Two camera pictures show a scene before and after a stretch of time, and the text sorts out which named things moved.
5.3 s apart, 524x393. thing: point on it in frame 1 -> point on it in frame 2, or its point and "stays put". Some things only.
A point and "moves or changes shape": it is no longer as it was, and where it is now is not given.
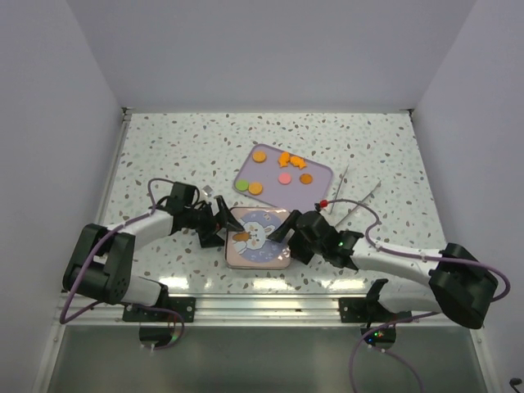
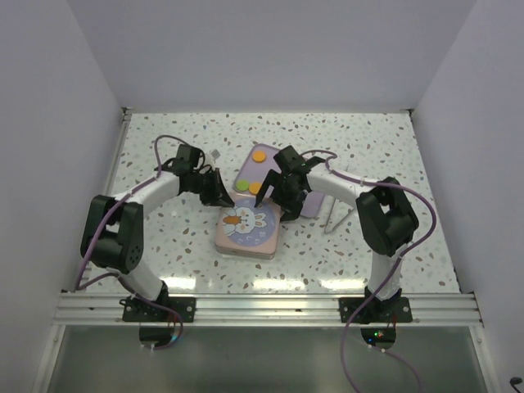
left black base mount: x=185 y=306 stays put
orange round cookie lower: x=255 y=188 stays put
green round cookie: x=241 y=185 stays put
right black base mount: x=369 y=309 stays put
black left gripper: x=210 y=238 -> x=218 y=196
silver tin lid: x=252 y=248 moves or changes shape
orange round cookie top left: x=259 y=156 stays put
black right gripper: x=301 y=255 -> x=292 y=207
